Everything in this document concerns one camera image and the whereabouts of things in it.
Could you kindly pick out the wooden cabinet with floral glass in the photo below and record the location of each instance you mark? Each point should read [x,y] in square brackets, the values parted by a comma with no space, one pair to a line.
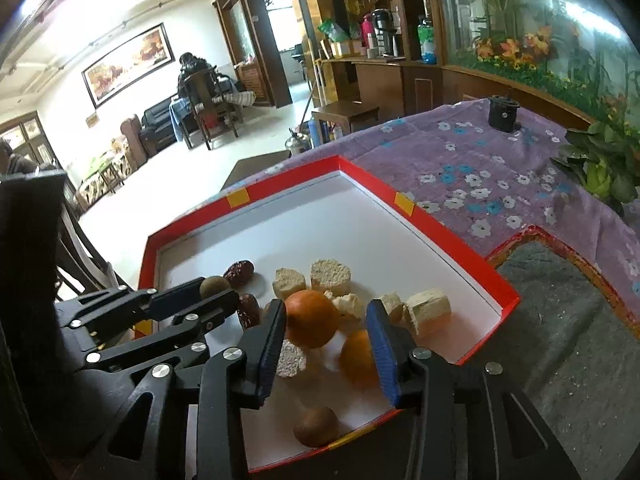
[500,10]

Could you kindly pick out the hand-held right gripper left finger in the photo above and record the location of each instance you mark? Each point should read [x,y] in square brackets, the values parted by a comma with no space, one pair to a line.
[272,340]

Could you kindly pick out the red cardboard box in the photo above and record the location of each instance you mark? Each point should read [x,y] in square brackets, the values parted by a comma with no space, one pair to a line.
[350,220]

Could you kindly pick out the brown kiwi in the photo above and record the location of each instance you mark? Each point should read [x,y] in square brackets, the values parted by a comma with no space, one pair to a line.
[215,285]
[315,426]

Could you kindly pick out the green and white bottle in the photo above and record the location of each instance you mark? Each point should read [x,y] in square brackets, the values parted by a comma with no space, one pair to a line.
[426,40]

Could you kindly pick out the beige corn cob chunk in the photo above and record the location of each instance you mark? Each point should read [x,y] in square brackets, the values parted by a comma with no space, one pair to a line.
[330,275]
[392,305]
[427,312]
[290,360]
[289,282]
[350,306]

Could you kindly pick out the purple floral tablecloth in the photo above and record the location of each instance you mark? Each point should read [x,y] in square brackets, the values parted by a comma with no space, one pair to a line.
[475,160]

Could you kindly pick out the black thermos jug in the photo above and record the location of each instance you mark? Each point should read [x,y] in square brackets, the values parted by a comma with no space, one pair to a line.
[382,32]

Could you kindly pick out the grey felt mat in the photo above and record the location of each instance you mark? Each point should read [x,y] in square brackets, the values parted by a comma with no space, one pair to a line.
[575,335]

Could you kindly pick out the wicker hamper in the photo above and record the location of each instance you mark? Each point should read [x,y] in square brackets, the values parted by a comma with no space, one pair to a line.
[252,80]

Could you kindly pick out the black motor block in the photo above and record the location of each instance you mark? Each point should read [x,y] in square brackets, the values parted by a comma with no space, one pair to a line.
[502,112]

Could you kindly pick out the brown doormat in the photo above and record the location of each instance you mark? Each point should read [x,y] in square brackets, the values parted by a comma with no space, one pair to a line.
[255,170]

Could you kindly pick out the pink bottle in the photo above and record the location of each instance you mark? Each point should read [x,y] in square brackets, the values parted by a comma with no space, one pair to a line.
[367,30]

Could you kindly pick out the orange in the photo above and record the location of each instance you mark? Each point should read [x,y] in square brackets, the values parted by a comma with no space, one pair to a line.
[310,317]
[357,357]

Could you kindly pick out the green plastic bag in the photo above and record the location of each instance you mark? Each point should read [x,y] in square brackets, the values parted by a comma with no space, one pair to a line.
[332,30]

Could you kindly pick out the wooden side counter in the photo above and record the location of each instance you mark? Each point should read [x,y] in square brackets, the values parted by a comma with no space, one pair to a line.
[370,80]

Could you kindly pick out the metal kettle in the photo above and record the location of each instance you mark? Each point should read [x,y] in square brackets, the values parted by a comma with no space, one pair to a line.
[296,141]

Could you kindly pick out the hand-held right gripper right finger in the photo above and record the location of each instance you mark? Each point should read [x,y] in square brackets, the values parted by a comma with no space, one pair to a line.
[382,345]

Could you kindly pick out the wooden stool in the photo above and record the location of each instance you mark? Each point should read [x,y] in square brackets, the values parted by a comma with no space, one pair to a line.
[345,112]

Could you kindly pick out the dark wooden chair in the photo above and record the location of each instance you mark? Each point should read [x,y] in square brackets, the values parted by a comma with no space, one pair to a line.
[85,265]

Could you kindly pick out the green bok choy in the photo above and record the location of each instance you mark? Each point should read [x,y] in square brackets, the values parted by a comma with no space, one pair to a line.
[605,160]

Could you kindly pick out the black sofa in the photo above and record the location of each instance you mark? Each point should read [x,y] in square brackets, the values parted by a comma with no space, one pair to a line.
[157,120]

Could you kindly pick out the mop pole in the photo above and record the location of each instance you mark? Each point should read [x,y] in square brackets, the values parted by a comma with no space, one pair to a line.
[312,85]

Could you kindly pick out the brown armchair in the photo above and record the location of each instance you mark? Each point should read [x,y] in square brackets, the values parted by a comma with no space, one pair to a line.
[131,137]

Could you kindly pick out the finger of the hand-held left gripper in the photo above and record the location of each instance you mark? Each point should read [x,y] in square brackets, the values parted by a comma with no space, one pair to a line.
[175,296]
[220,310]

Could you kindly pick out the floral bench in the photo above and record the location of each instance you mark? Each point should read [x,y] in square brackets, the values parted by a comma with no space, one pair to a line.
[100,180]

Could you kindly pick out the framed wall painting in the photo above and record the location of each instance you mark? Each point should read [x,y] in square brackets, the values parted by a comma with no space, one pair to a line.
[130,62]

